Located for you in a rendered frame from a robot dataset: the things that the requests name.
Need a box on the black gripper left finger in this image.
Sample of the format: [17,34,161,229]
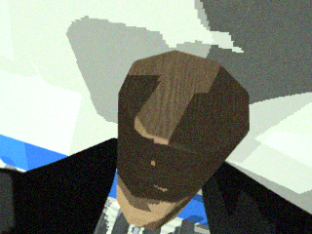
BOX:
[0,137,117,234]

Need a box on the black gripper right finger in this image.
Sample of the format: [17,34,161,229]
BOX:
[202,162,312,234]

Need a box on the blue flat strip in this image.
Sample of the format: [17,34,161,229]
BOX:
[0,134,209,226]

